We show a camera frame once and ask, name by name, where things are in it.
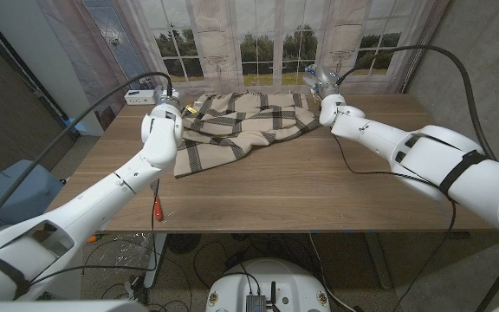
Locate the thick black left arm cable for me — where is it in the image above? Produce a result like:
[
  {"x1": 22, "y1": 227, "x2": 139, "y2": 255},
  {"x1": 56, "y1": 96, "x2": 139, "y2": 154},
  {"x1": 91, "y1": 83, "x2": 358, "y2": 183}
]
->
[{"x1": 0, "y1": 71, "x2": 173, "y2": 244}]

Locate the grey table leg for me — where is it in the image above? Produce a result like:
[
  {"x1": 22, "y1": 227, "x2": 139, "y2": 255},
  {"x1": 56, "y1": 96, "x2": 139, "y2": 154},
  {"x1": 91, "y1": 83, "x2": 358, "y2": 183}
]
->
[{"x1": 364, "y1": 233, "x2": 393, "y2": 290}]

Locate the fork with orange handle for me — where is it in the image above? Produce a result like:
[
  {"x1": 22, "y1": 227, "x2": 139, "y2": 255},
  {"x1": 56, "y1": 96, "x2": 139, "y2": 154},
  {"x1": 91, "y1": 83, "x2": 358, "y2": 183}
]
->
[{"x1": 152, "y1": 179, "x2": 164, "y2": 222}]

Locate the dark round floor fan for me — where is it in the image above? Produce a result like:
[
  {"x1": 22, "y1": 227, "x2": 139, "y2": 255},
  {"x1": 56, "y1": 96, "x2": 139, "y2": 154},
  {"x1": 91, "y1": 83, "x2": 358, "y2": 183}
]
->
[{"x1": 165, "y1": 233, "x2": 199, "y2": 255}]

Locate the thin black left wrist cable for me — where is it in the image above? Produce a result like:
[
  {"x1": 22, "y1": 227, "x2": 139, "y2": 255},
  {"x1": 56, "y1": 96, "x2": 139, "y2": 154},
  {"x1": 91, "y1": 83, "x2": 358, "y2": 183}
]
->
[{"x1": 28, "y1": 177, "x2": 162, "y2": 287}]

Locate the blue chair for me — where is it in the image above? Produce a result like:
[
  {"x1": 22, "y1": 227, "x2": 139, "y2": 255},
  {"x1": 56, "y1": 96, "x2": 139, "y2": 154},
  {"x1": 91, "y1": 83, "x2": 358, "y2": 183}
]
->
[{"x1": 0, "y1": 159, "x2": 65, "y2": 231}]

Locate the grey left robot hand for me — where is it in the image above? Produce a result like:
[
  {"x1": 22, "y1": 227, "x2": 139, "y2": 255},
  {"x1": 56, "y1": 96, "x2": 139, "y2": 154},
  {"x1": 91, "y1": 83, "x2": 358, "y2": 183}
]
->
[{"x1": 152, "y1": 84, "x2": 186, "y2": 109}]

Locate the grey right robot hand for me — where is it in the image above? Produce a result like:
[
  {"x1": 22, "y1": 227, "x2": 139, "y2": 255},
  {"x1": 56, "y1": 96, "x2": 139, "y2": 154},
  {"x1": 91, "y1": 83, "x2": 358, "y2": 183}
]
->
[{"x1": 303, "y1": 63, "x2": 341, "y2": 99}]

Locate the black floor cable loop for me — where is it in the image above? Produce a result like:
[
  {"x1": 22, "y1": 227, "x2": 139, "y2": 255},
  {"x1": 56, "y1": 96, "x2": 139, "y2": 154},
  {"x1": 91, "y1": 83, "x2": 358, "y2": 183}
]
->
[{"x1": 191, "y1": 240, "x2": 233, "y2": 289}]

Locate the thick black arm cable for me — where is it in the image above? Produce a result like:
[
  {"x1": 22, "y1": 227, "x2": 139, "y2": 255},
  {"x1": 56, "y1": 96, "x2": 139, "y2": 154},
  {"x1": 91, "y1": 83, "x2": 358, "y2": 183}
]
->
[
  {"x1": 335, "y1": 44, "x2": 499, "y2": 312},
  {"x1": 0, "y1": 71, "x2": 173, "y2": 244}
]

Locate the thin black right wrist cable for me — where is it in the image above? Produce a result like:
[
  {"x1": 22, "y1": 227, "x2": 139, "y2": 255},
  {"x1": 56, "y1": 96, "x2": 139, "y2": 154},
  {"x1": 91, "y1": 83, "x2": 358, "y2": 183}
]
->
[{"x1": 331, "y1": 133, "x2": 458, "y2": 312}]

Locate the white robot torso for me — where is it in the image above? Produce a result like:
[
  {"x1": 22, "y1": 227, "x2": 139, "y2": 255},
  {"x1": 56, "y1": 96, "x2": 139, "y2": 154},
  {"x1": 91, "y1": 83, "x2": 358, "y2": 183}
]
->
[{"x1": 205, "y1": 258, "x2": 332, "y2": 312}]

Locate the printed window backdrop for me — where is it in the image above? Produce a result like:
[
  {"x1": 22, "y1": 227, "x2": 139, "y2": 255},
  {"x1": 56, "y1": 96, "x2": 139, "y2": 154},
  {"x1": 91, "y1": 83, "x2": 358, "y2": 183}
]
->
[{"x1": 36, "y1": 0, "x2": 452, "y2": 131}]

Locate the white floor cable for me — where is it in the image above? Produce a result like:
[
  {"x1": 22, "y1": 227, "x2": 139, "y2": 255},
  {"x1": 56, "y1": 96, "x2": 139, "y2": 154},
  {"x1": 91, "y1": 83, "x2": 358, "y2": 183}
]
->
[{"x1": 308, "y1": 233, "x2": 357, "y2": 312}]

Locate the white table leg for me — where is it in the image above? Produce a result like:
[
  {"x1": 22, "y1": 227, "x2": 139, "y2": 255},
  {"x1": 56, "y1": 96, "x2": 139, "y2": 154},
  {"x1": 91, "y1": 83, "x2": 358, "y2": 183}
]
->
[{"x1": 144, "y1": 233, "x2": 168, "y2": 287}]

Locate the white power box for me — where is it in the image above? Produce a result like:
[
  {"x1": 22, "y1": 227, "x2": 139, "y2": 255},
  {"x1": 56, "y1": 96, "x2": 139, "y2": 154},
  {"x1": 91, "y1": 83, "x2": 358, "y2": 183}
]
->
[{"x1": 123, "y1": 89, "x2": 158, "y2": 107}]

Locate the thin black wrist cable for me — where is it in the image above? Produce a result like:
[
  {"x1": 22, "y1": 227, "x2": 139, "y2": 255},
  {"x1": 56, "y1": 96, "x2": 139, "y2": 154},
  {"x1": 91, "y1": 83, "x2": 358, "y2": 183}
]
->
[
  {"x1": 331, "y1": 133, "x2": 458, "y2": 312},
  {"x1": 28, "y1": 177, "x2": 162, "y2": 287}
]

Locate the black box on torso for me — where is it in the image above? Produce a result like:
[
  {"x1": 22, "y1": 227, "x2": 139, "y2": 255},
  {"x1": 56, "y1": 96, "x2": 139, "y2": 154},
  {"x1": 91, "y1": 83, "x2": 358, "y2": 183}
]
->
[{"x1": 244, "y1": 281, "x2": 282, "y2": 312}]

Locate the cream plaid scarf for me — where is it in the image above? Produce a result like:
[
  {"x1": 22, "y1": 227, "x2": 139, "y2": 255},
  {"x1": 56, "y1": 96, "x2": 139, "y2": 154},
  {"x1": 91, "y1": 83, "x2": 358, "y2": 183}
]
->
[{"x1": 173, "y1": 91, "x2": 321, "y2": 179}]

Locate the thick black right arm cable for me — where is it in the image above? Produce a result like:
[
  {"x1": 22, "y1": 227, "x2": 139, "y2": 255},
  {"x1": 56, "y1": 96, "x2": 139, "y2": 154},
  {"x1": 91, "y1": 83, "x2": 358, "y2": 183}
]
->
[{"x1": 335, "y1": 44, "x2": 499, "y2": 312}]

